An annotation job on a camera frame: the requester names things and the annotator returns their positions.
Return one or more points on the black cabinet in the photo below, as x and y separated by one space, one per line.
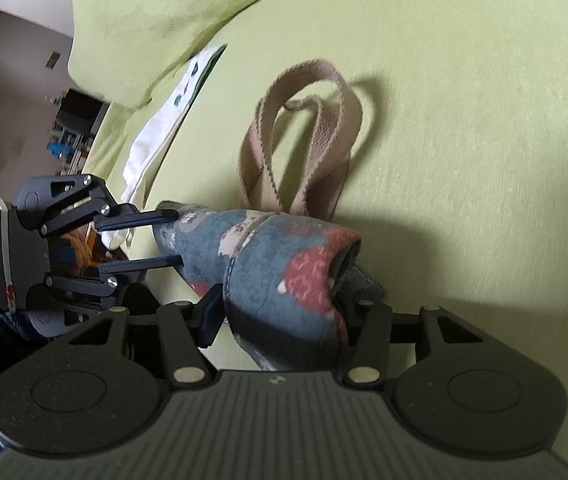
81 107

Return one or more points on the white printed cloth bag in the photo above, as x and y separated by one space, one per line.
149 145

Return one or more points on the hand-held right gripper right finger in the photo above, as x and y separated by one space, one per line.
371 332

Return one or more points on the wall vent grille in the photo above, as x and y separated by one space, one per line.
53 60

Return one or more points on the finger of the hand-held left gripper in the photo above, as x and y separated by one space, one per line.
134 217
139 263

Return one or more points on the light green sofa cushion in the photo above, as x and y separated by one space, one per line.
164 20

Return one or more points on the blue printed shopping bag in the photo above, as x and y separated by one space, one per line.
274 270

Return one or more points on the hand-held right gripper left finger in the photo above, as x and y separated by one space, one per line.
211 320

